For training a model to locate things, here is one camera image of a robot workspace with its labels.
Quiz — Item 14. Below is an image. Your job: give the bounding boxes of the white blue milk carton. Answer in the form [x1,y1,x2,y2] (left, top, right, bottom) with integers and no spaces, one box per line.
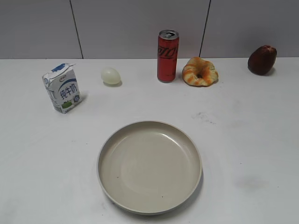
[42,63,82,114]

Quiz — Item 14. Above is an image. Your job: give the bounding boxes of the glazed bread ring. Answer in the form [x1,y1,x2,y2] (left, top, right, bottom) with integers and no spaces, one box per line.
[182,56,219,88]

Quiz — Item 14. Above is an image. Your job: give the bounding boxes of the beige round plate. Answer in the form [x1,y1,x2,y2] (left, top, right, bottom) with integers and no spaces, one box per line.
[97,121,203,216]

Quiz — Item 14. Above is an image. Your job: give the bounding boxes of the red cola can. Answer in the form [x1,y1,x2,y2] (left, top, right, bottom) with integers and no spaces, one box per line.
[157,29,179,83]

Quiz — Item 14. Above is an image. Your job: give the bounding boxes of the white egg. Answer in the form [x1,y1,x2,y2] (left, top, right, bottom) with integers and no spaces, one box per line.
[101,67,121,85]

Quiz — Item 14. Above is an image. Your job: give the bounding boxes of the dark red fruit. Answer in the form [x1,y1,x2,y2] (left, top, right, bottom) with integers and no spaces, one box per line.
[248,45,277,76]

